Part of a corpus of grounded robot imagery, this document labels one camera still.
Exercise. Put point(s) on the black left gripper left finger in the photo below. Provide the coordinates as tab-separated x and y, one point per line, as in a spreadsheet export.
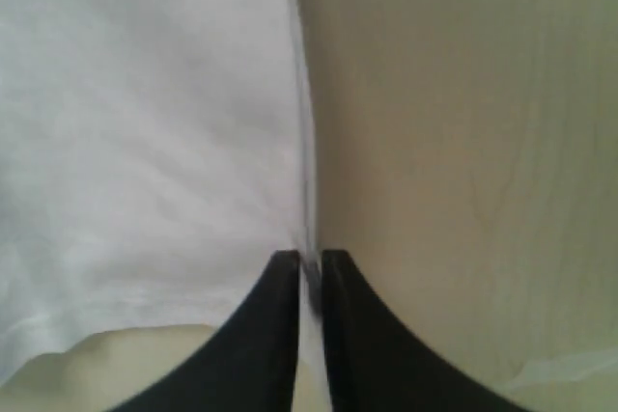
249	364

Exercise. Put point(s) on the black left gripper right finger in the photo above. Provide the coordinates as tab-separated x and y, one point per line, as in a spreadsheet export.
374	363

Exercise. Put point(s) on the white t-shirt with red logo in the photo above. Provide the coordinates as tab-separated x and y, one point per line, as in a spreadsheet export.
155	154

